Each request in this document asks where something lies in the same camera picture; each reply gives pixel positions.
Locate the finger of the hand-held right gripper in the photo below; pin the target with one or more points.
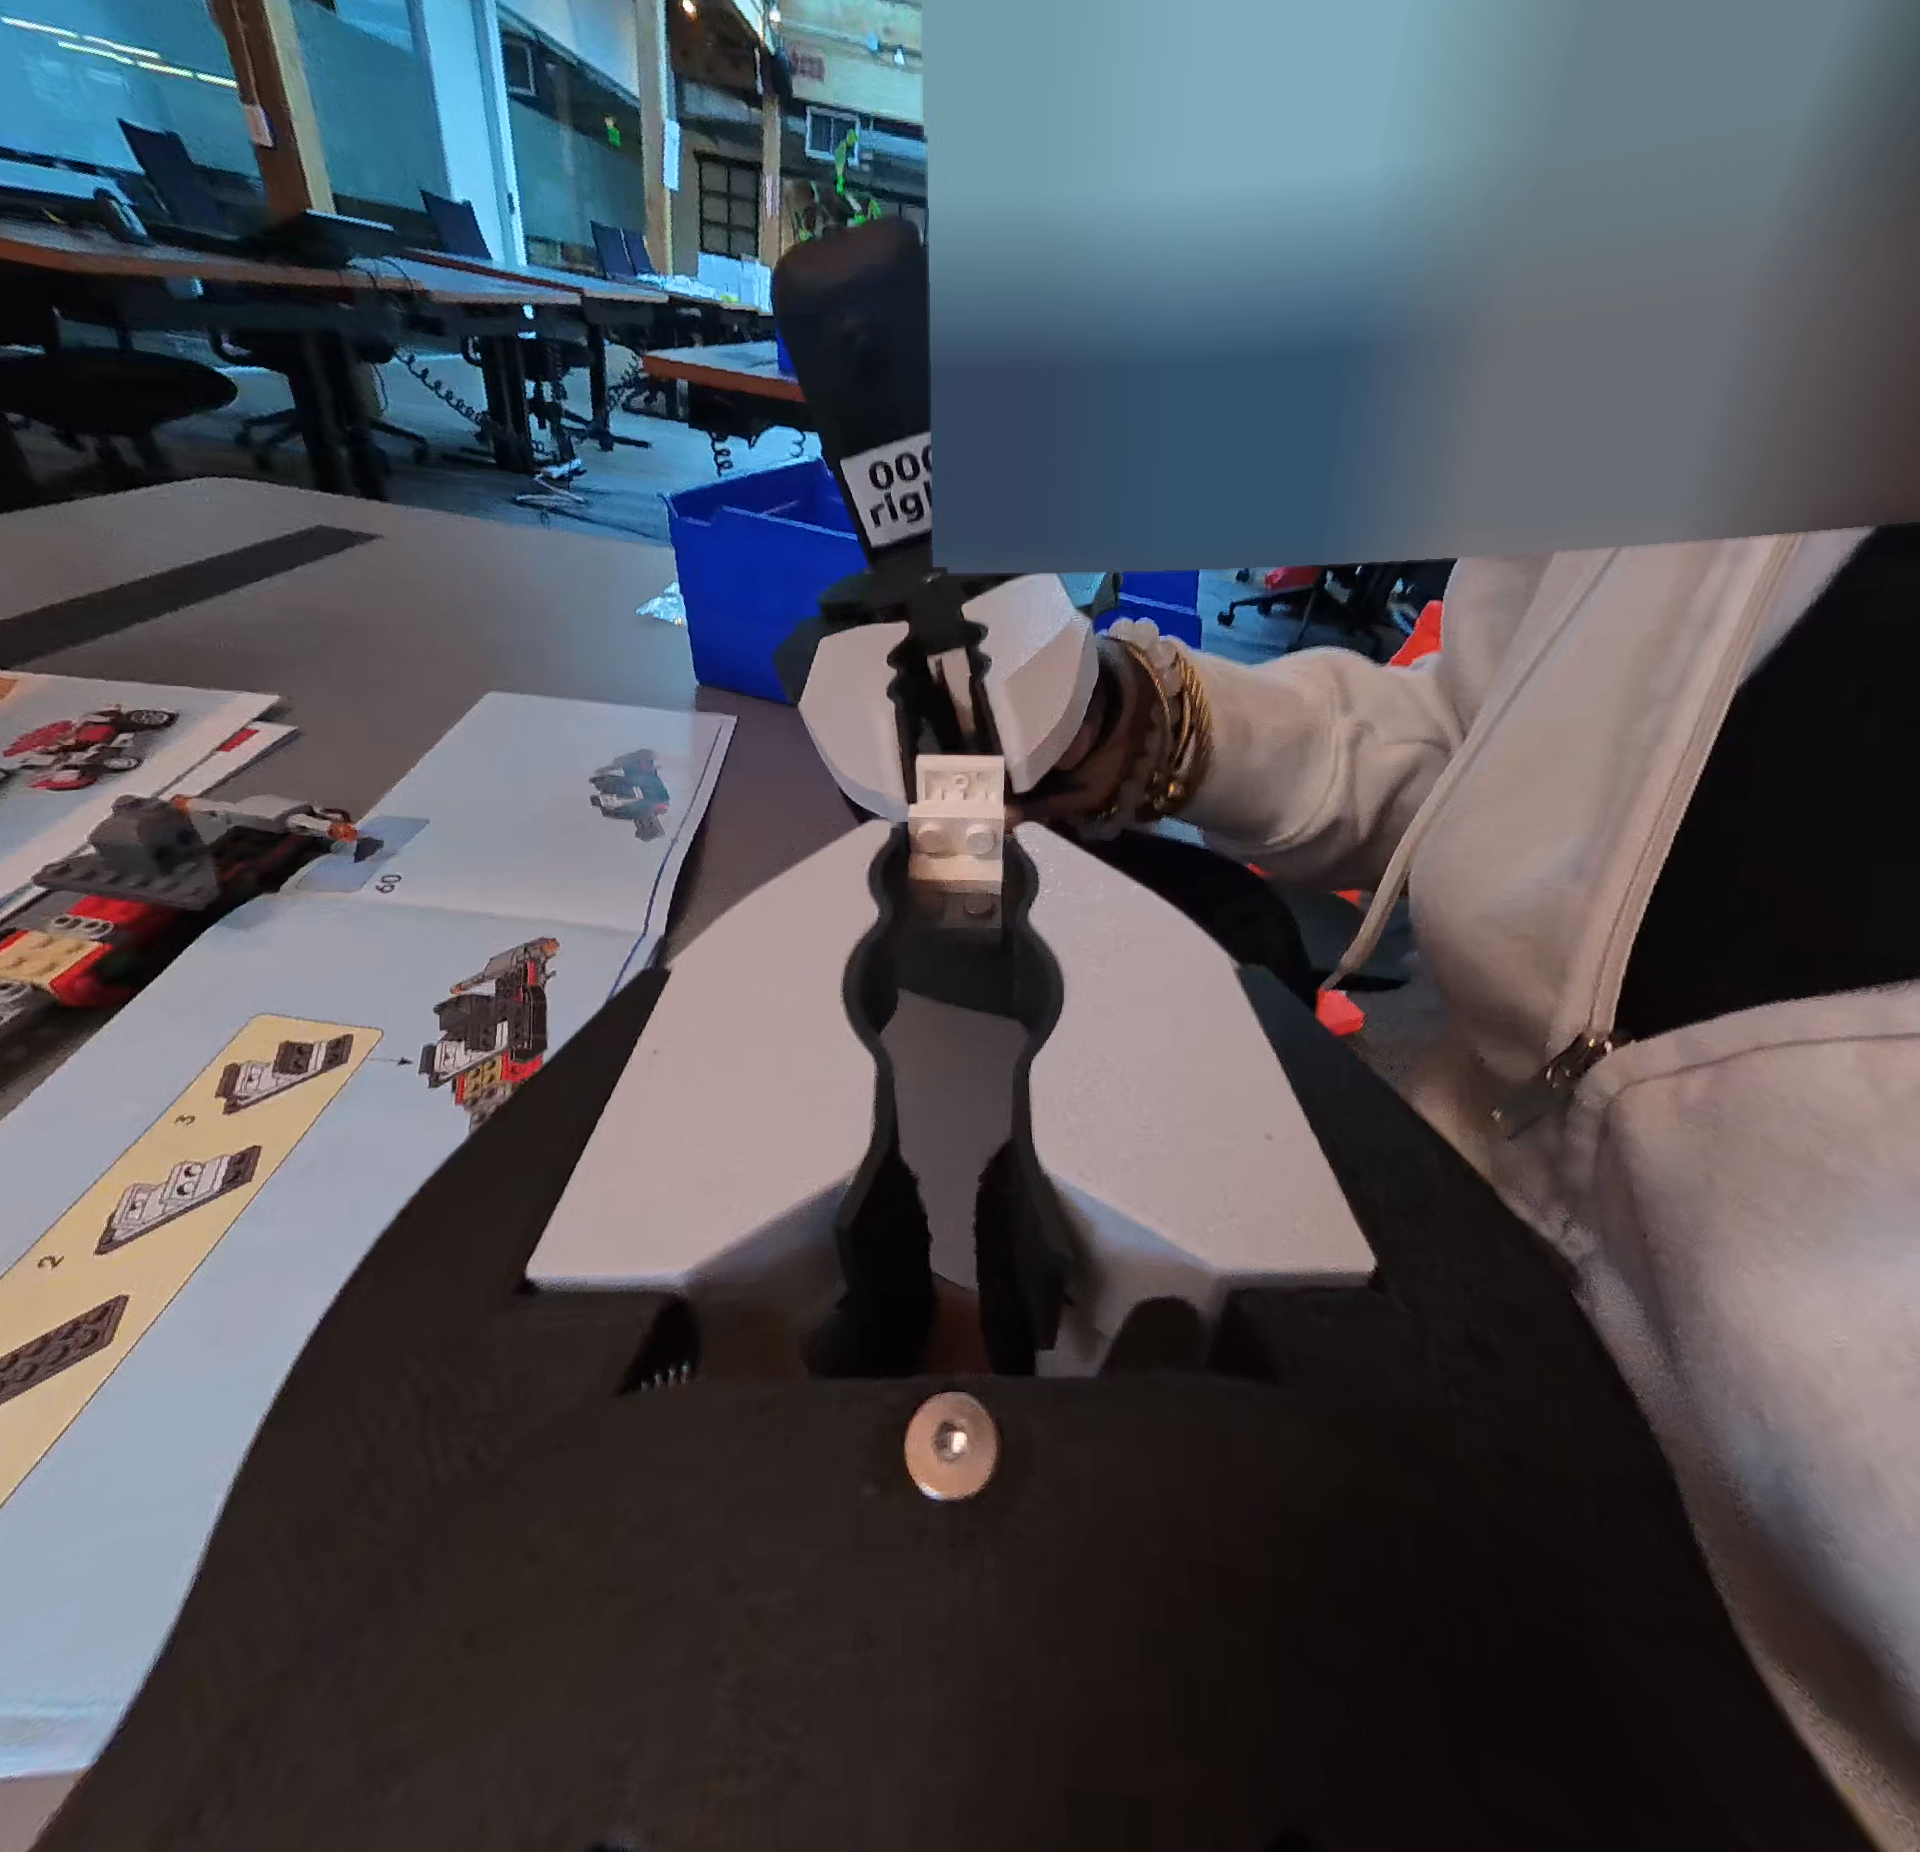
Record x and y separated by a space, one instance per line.
848 712
1044 666

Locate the long office desk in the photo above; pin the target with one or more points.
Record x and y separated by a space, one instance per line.
225 266

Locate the person's right forearm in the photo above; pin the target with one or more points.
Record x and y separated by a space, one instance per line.
1320 729

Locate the closed instruction booklet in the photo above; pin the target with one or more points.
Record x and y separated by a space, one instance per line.
194 712

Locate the blue plastic bin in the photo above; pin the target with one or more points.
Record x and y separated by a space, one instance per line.
734 591
1163 607

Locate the clear plastic bag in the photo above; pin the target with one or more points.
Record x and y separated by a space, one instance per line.
660 607

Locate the person's right hand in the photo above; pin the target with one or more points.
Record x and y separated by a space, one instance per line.
1113 751

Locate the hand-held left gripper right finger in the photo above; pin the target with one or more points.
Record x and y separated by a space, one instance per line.
1185 1117

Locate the person's black top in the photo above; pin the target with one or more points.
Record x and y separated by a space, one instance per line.
1771 831

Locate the red grey lego model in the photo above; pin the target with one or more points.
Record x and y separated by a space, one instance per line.
136 847

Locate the orange-topped desk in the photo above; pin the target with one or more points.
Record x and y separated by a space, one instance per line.
720 365

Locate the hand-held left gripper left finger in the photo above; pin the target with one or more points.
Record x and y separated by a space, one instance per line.
720 1117

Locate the open instruction booklet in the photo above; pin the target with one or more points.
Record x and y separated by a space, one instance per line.
495 831

